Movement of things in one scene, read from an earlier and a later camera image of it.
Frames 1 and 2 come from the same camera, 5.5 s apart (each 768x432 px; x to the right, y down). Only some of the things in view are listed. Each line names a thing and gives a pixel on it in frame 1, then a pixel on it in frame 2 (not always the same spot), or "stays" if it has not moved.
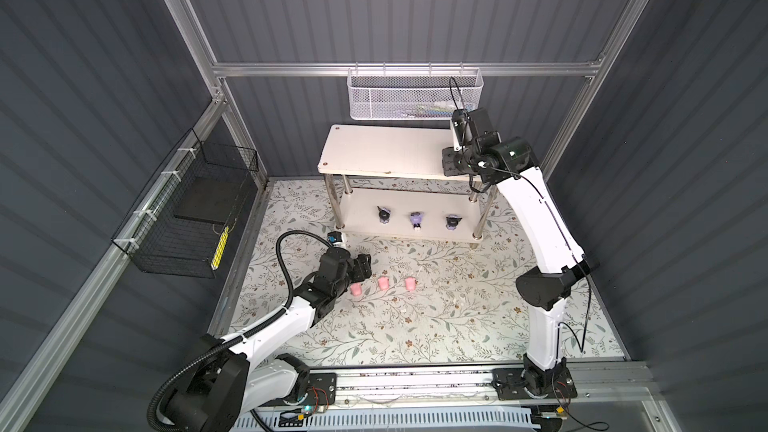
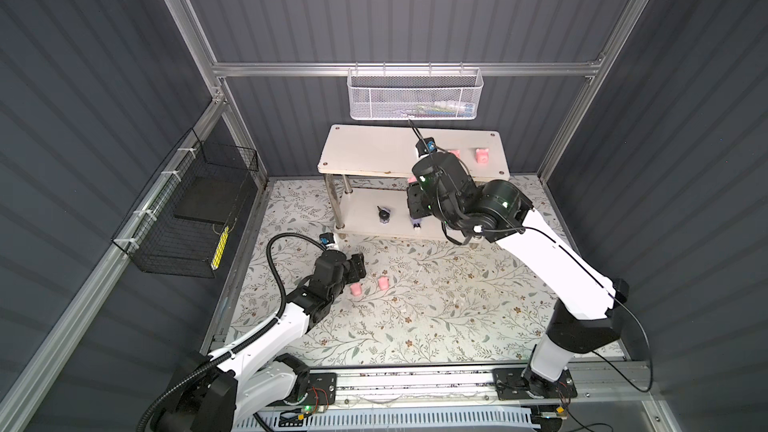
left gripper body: (355, 271) stays
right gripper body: (455, 164) -> (417, 206)
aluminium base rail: (619, 388) stays
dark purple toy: (384, 214) stays
